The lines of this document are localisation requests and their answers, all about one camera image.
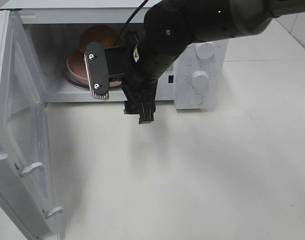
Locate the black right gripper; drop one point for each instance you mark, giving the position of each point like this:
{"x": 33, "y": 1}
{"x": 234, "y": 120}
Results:
{"x": 137, "y": 68}

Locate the burger with lettuce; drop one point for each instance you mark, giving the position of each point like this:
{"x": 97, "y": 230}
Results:
{"x": 102, "y": 34}

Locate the pink round plate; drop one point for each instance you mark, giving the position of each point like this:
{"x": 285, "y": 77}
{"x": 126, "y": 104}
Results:
{"x": 76, "y": 65}

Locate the round white door button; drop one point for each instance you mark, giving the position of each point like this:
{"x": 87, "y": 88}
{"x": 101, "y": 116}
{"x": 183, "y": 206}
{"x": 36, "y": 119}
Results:
{"x": 196, "y": 100}

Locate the white microwave door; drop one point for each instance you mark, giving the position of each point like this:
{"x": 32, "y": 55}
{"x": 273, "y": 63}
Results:
{"x": 27, "y": 193}

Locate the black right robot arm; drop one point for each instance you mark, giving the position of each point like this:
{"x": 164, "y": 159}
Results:
{"x": 171, "y": 25}

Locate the white warning label sticker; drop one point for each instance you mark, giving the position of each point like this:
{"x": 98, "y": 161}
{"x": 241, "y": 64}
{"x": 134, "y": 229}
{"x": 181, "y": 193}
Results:
{"x": 170, "y": 69}

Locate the white microwave oven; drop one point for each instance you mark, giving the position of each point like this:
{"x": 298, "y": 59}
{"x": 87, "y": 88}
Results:
{"x": 54, "y": 29}

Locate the lower white timer knob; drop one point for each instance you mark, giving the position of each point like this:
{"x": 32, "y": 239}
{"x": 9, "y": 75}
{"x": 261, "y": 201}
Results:
{"x": 200, "y": 80}

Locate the upper white power knob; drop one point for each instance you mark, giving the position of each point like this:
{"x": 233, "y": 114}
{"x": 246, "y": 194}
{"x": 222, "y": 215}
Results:
{"x": 205, "y": 50}

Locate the glass microwave turntable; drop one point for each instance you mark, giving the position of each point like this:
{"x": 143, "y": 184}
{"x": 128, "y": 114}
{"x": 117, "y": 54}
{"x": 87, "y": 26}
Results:
{"x": 72, "y": 80}

